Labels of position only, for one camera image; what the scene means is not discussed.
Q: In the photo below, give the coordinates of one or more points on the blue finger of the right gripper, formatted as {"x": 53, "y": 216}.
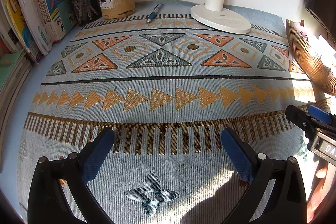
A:
{"x": 320, "y": 114}

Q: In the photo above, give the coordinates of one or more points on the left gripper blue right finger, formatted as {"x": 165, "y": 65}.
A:
{"x": 241, "y": 154}

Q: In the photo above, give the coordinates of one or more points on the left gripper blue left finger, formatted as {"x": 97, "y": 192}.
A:
{"x": 94, "y": 153}

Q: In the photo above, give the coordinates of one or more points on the pink plush toy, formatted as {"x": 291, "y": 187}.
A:
{"x": 301, "y": 29}

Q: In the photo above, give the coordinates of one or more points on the person's right hand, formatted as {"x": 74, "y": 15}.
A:
{"x": 325, "y": 176}

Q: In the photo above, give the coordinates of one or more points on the amber ribbed glass bowl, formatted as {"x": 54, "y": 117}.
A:
{"x": 309, "y": 61}

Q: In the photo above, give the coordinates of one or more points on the patterned woven table mat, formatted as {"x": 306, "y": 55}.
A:
{"x": 168, "y": 89}

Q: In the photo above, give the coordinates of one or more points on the green notebook stack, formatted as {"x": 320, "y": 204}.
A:
{"x": 13, "y": 68}

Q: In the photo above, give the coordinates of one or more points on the white desk lamp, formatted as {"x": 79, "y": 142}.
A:
{"x": 213, "y": 14}

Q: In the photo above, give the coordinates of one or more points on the black mesh pen holder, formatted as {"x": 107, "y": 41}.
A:
{"x": 86, "y": 11}

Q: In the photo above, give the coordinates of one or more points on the blue ballpoint pen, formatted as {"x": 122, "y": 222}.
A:
{"x": 153, "y": 14}

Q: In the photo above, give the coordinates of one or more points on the yellow book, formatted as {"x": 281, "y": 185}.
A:
{"x": 19, "y": 26}

